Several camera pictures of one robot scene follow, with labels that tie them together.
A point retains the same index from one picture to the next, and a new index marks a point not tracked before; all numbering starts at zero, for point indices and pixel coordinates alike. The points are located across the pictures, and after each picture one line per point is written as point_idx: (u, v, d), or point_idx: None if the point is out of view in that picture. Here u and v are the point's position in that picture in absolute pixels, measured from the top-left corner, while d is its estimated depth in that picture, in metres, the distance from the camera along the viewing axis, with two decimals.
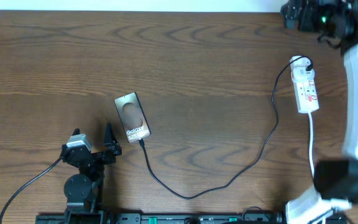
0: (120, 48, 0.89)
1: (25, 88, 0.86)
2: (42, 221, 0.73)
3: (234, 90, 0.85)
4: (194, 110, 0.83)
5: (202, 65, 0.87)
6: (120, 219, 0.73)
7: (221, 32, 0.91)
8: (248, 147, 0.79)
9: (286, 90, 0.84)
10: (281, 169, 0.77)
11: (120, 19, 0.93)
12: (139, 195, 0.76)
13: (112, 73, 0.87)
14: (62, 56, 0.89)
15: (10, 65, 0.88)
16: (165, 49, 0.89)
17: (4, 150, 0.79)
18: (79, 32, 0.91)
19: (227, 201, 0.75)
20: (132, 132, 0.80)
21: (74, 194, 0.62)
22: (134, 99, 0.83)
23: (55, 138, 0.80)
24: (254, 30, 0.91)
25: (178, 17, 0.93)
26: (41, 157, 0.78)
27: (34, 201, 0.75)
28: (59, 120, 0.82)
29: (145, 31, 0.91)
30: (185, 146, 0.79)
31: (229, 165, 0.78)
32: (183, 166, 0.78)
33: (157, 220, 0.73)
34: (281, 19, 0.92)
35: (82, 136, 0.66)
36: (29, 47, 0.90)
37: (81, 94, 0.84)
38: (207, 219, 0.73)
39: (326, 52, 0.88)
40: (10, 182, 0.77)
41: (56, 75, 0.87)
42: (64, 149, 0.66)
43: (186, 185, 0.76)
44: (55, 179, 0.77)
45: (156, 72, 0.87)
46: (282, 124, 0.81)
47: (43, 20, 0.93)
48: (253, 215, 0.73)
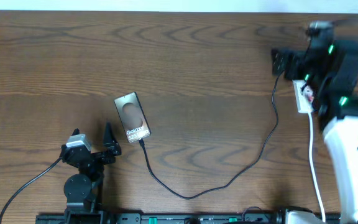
0: (120, 48, 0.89)
1: (25, 89, 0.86)
2: (42, 221, 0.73)
3: (234, 90, 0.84)
4: (195, 110, 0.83)
5: (202, 65, 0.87)
6: (120, 219, 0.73)
7: (221, 32, 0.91)
8: (248, 147, 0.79)
9: (286, 90, 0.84)
10: (281, 169, 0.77)
11: (120, 19, 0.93)
12: (139, 195, 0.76)
13: (111, 73, 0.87)
14: (62, 56, 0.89)
15: (10, 65, 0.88)
16: (165, 49, 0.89)
17: (4, 150, 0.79)
18: (79, 32, 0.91)
19: (227, 201, 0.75)
20: (132, 132, 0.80)
21: (74, 194, 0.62)
22: (134, 99, 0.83)
23: (55, 138, 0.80)
24: (254, 30, 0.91)
25: (178, 17, 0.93)
26: (41, 157, 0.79)
27: (34, 201, 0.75)
28: (59, 120, 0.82)
29: (144, 31, 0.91)
30: (185, 146, 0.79)
31: (229, 165, 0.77)
32: (183, 166, 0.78)
33: (157, 220, 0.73)
34: (281, 19, 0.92)
35: (82, 136, 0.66)
36: (30, 47, 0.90)
37: (81, 94, 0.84)
38: (207, 219, 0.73)
39: None
40: (10, 182, 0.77)
41: (56, 75, 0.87)
42: (64, 149, 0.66)
43: (186, 185, 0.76)
44: (55, 179, 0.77)
45: (156, 72, 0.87)
46: (282, 124, 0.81)
47: (43, 20, 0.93)
48: (253, 215, 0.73)
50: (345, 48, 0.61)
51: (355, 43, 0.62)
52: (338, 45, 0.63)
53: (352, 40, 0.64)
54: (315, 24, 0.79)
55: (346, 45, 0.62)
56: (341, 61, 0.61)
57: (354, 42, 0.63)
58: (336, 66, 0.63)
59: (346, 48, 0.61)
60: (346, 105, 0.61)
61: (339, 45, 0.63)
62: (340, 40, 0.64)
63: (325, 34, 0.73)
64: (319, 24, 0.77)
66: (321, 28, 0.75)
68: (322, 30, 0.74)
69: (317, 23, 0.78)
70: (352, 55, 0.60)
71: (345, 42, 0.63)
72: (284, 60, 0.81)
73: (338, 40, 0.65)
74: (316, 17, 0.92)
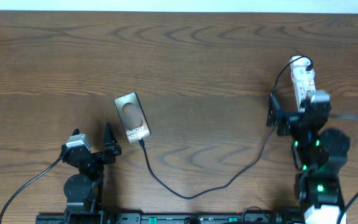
0: (120, 48, 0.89)
1: (25, 88, 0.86)
2: (42, 221, 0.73)
3: (234, 90, 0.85)
4: (195, 110, 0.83)
5: (202, 65, 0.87)
6: (120, 219, 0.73)
7: (221, 32, 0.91)
8: (248, 147, 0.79)
9: (286, 90, 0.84)
10: (281, 169, 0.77)
11: (120, 19, 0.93)
12: (139, 195, 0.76)
13: (111, 73, 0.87)
14: (62, 56, 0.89)
15: (10, 65, 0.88)
16: (165, 49, 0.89)
17: (4, 150, 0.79)
18: (79, 32, 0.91)
19: (227, 201, 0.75)
20: (132, 132, 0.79)
21: (74, 194, 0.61)
22: (134, 99, 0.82)
23: (55, 138, 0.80)
24: (253, 30, 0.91)
25: (178, 17, 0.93)
26: (41, 157, 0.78)
27: (34, 201, 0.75)
28: (59, 120, 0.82)
29: (144, 32, 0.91)
30: (185, 146, 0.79)
31: (229, 165, 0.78)
32: (183, 166, 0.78)
33: (157, 220, 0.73)
34: (281, 19, 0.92)
35: (82, 136, 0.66)
36: (29, 47, 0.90)
37: (81, 94, 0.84)
38: (207, 219, 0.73)
39: (326, 53, 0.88)
40: (10, 182, 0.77)
41: (56, 75, 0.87)
42: (64, 149, 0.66)
43: (186, 185, 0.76)
44: (55, 179, 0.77)
45: (156, 72, 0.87)
46: None
47: (43, 20, 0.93)
48: (253, 215, 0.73)
50: (329, 150, 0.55)
51: (341, 144, 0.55)
52: (324, 144, 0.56)
53: (339, 135, 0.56)
54: (311, 96, 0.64)
55: (331, 146, 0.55)
56: (325, 162, 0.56)
57: (342, 139, 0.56)
58: (321, 161, 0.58)
59: (331, 152, 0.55)
60: (322, 192, 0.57)
61: (325, 144, 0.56)
62: (327, 137, 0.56)
63: (317, 115, 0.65)
64: (316, 99, 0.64)
66: (316, 106, 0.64)
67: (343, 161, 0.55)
68: (316, 109, 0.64)
69: (314, 98, 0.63)
70: (336, 158, 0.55)
71: (332, 140, 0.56)
72: (276, 120, 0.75)
73: (325, 135, 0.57)
74: (315, 17, 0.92)
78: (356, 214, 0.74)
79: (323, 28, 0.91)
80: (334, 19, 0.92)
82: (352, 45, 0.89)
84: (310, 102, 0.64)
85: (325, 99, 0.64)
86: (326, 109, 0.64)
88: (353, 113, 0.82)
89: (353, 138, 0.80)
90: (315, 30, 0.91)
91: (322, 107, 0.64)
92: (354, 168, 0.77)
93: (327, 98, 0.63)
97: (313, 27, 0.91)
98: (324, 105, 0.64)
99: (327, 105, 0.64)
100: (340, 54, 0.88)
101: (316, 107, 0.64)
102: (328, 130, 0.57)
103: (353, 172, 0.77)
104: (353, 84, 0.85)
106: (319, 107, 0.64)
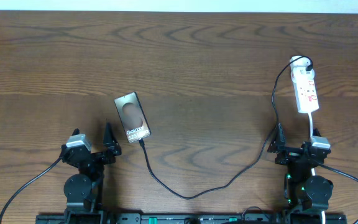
0: (120, 48, 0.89)
1: (25, 88, 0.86)
2: (42, 221, 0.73)
3: (234, 90, 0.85)
4: (195, 110, 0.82)
5: (202, 65, 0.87)
6: (120, 219, 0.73)
7: (221, 32, 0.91)
8: (248, 147, 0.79)
9: (286, 90, 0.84)
10: (281, 169, 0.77)
11: (120, 19, 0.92)
12: (139, 195, 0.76)
13: (112, 73, 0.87)
14: (61, 56, 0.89)
15: (9, 66, 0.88)
16: (165, 50, 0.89)
17: (4, 150, 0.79)
18: (79, 32, 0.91)
19: (227, 201, 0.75)
20: (132, 132, 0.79)
21: (74, 195, 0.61)
22: (134, 99, 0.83)
23: (55, 138, 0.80)
24: (254, 30, 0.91)
25: (178, 17, 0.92)
26: (41, 157, 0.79)
27: (35, 201, 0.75)
28: (58, 120, 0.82)
29: (145, 31, 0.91)
30: (185, 146, 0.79)
31: (230, 165, 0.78)
32: (183, 167, 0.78)
33: (157, 220, 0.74)
34: (282, 19, 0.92)
35: (82, 136, 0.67)
36: (29, 47, 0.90)
37: (81, 94, 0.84)
38: (207, 219, 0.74)
39: (325, 52, 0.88)
40: (10, 182, 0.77)
41: (55, 74, 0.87)
42: (64, 149, 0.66)
43: (186, 185, 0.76)
44: (55, 179, 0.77)
45: (156, 72, 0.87)
46: (282, 124, 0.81)
47: (41, 20, 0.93)
48: (253, 215, 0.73)
50: (312, 198, 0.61)
51: (324, 192, 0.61)
52: (308, 191, 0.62)
53: (323, 182, 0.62)
54: (312, 140, 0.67)
55: (315, 195, 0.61)
56: (307, 208, 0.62)
57: (324, 186, 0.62)
58: (304, 205, 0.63)
59: (314, 200, 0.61)
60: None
61: (309, 191, 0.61)
62: (311, 185, 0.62)
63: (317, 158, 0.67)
64: (317, 145, 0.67)
66: (315, 150, 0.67)
67: (325, 208, 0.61)
68: (316, 154, 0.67)
69: (316, 144, 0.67)
70: (317, 206, 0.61)
71: (316, 187, 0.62)
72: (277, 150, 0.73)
73: (309, 183, 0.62)
74: (316, 17, 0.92)
78: (355, 214, 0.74)
79: (324, 28, 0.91)
80: (334, 19, 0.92)
82: (352, 45, 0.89)
84: (311, 147, 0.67)
85: (325, 147, 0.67)
86: (324, 155, 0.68)
88: (353, 113, 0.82)
89: (354, 138, 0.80)
90: (316, 30, 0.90)
91: (321, 154, 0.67)
92: (354, 168, 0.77)
93: (327, 146, 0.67)
97: (314, 27, 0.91)
98: (323, 152, 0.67)
99: (326, 152, 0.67)
100: (340, 54, 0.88)
101: (316, 153, 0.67)
102: (313, 178, 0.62)
103: (353, 172, 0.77)
104: (353, 84, 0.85)
106: (317, 153, 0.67)
